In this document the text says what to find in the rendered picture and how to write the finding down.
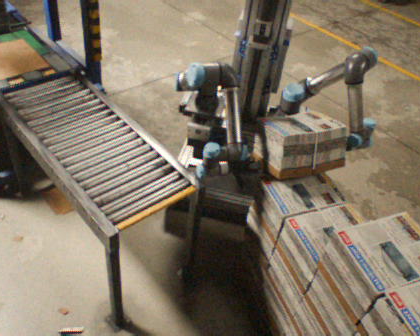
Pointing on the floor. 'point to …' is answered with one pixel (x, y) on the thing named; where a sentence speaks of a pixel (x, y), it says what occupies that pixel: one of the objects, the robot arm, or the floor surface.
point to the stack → (295, 252)
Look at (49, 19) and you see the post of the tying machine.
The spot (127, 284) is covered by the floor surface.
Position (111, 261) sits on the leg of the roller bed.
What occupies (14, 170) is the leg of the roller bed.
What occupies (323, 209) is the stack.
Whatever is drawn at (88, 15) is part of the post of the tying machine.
